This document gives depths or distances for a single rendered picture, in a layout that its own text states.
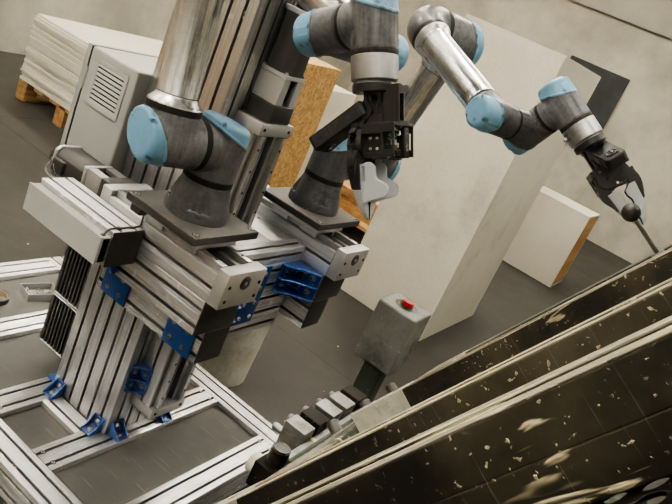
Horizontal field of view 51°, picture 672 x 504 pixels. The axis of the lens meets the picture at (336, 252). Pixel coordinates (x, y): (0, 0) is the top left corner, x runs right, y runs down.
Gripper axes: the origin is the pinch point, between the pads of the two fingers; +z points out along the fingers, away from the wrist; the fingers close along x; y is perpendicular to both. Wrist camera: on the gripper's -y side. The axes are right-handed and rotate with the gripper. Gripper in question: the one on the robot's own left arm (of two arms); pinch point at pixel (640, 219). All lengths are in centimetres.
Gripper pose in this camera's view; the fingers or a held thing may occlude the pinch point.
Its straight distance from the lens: 162.3
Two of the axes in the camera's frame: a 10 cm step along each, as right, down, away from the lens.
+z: 4.7, 8.7, -1.6
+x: -8.5, 5.0, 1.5
